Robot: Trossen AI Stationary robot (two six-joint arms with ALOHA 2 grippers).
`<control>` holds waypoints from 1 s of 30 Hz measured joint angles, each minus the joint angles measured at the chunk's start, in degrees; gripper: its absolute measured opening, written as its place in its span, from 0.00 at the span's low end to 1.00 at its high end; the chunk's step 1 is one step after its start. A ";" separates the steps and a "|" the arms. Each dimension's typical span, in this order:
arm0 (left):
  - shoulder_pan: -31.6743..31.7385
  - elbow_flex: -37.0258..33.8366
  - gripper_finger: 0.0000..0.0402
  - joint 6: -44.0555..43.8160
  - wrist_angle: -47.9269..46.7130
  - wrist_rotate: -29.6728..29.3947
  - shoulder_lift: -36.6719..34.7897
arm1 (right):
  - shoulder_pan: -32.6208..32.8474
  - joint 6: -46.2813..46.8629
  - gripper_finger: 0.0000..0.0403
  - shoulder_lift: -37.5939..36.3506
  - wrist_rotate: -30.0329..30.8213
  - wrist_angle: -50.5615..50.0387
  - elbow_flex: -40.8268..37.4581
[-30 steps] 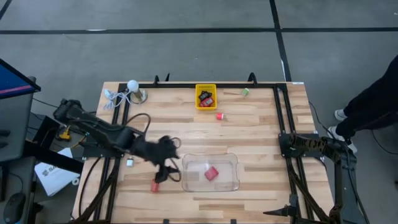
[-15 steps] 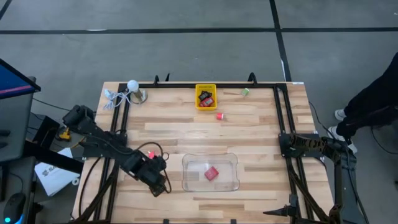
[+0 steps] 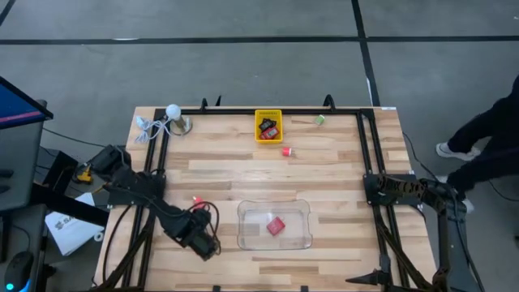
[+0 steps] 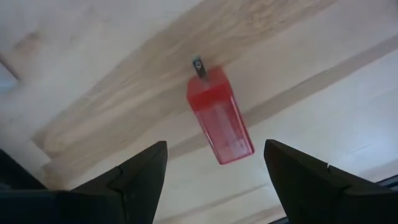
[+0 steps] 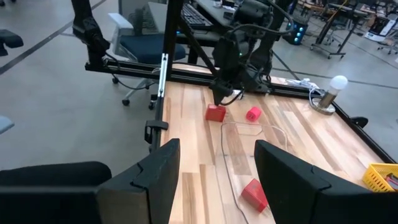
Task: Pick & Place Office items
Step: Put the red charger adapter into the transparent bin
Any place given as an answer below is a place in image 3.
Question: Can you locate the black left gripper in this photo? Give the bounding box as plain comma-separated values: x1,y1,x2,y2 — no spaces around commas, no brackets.
174,210,222,262

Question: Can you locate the red square block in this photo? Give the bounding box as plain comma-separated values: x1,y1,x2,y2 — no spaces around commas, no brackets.
266,216,286,237

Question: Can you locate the clear plastic bin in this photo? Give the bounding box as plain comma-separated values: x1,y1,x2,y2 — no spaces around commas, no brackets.
236,198,314,251

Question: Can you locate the red item in basket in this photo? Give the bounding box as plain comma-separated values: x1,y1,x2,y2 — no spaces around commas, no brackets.
259,127,281,141

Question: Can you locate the white bulb brass lamp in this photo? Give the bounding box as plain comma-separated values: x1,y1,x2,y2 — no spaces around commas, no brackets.
165,103,193,136

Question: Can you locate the yellow clamp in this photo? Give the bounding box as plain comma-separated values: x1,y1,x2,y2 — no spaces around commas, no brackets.
75,164,94,184

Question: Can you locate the white printed paper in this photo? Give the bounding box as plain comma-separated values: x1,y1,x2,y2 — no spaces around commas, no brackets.
44,192,105,257

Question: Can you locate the black support beam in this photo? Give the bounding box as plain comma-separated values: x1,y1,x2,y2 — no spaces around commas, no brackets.
31,182,111,227

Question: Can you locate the yellow plastic basket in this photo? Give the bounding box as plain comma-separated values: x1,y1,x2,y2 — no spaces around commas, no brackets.
254,108,284,144

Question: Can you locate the black computer mouse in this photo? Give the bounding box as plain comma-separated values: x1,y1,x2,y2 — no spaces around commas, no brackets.
3,250,36,291

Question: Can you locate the person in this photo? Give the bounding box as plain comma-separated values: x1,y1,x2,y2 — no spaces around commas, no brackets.
435,75,519,214

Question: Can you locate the computer monitor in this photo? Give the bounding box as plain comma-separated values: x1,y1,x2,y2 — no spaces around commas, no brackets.
0,75,54,131

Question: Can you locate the white lamp cable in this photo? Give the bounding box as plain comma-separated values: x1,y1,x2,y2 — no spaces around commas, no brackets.
134,115,174,144

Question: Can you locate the black aluminium table frame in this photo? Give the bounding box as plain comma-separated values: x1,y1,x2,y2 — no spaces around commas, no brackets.
95,95,437,292

